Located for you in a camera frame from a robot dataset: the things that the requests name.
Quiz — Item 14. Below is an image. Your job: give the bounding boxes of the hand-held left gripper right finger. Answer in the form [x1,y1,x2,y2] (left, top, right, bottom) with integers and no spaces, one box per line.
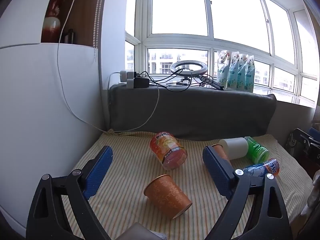
[202,145,293,240]

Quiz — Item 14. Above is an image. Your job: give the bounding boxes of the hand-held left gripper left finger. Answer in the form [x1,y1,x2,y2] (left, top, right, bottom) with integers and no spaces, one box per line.
[26,145,114,240]

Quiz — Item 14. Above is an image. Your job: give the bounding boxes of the orange patterned paper cup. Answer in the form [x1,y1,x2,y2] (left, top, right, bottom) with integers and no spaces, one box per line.
[144,174,192,220]

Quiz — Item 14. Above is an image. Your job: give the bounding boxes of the brown paper cup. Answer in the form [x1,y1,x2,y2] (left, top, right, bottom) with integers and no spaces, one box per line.
[211,144,231,164]

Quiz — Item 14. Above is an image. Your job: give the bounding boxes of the white paper cup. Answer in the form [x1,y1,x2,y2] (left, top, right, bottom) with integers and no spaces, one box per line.
[219,137,249,160]

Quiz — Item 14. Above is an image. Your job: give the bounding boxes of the pink orange snack cup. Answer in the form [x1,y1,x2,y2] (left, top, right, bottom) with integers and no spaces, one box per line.
[149,131,188,171]

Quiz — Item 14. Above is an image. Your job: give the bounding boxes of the striped beige mat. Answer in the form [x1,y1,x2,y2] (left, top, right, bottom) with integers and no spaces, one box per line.
[61,130,314,240]

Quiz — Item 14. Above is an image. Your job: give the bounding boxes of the green plastic bottle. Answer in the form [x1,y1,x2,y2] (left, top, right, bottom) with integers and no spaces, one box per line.
[244,136,270,164]

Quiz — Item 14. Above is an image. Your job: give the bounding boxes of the blue drink can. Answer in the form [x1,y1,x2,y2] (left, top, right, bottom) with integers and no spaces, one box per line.
[242,158,280,180]

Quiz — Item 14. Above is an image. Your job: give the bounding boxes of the grey blanket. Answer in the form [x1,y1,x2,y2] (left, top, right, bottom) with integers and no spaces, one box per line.
[109,83,277,141]

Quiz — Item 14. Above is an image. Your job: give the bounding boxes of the white cabinet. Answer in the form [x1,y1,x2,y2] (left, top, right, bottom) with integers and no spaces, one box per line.
[0,0,108,238]

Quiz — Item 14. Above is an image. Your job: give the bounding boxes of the black power adapter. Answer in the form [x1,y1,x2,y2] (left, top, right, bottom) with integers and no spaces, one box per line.
[134,76,150,89]

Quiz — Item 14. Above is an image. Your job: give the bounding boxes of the green printed pouch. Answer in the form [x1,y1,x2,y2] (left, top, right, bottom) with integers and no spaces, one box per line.
[216,50,232,89]
[244,54,256,93]
[227,51,241,90]
[236,54,250,91]

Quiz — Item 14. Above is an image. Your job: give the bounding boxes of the dark books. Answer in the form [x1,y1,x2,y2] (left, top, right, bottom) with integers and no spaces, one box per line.
[61,29,76,44]

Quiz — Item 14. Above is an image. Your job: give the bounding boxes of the red ceramic vase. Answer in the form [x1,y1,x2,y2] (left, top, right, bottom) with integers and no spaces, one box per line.
[41,0,65,43]

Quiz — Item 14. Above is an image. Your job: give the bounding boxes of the black tripod handle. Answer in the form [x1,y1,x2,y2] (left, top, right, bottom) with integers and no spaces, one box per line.
[199,76,225,91]

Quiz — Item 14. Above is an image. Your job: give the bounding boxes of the black folding frame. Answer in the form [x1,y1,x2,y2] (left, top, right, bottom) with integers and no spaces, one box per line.
[289,127,320,178]

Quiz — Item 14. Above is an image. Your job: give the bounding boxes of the power adapters with cables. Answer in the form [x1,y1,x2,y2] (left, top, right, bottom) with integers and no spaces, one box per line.
[119,70,137,89]

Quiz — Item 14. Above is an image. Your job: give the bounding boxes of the black cables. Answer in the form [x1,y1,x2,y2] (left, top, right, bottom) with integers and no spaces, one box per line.
[139,69,200,90]

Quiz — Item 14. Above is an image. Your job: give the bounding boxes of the ring light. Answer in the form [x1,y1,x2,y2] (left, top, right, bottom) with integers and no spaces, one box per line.
[170,60,209,77]

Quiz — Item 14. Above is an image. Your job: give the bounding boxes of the white cable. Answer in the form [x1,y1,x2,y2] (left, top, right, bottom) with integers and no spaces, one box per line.
[57,0,160,133]

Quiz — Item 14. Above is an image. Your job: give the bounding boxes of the white window frame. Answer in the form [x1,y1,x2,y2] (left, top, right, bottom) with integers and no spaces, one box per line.
[124,0,320,108]

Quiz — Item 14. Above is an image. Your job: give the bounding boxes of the beaded blind cord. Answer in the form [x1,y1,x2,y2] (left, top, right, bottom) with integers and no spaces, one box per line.
[92,0,103,61]

